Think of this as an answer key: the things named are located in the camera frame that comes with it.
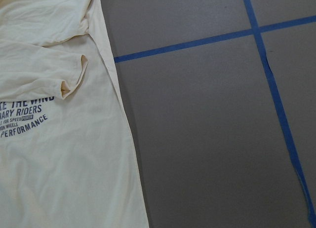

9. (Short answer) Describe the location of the cream long-sleeve printed shirt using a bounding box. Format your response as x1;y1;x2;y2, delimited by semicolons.
0;0;149;228

